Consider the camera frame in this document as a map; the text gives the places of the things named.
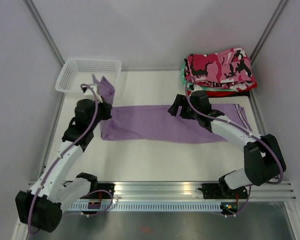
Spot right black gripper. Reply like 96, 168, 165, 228
168, 94, 200, 120

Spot lilac trousers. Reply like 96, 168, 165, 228
92, 75, 252, 144

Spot white plastic basket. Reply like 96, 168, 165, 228
55, 57, 122, 94

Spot pink camouflage trousers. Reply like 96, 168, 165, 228
182, 47, 257, 92

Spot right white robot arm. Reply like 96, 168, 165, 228
168, 90, 287, 198

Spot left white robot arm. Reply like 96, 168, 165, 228
15, 99, 112, 233

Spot green tie-dye folded trousers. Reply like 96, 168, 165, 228
180, 62, 238, 93

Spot red folded trousers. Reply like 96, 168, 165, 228
202, 82, 258, 98

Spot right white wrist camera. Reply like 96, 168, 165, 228
190, 84, 203, 93

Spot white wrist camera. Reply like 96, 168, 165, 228
82, 84, 104, 103
190, 84, 203, 93

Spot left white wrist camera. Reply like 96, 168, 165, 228
82, 84, 104, 103

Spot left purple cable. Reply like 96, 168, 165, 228
27, 83, 101, 235

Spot purple cable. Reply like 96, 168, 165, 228
27, 83, 101, 235
185, 76, 285, 217

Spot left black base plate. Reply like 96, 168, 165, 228
88, 183, 115, 201

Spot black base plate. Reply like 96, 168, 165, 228
88, 183, 115, 201
198, 183, 248, 200

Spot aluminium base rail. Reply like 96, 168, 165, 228
99, 181, 296, 202

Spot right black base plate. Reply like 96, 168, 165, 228
198, 183, 248, 200

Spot white slotted cable duct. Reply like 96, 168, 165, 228
67, 201, 238, 213

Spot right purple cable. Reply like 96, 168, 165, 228
185, 76, 285, 217

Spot right aluminium frame post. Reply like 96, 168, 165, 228
250, 0, 289, 63

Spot aluminium frame post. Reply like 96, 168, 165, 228
23, 0, 65, 68
250, 0, 289, 63

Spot left aluminium frame post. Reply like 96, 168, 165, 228
23, 0, 65, 68

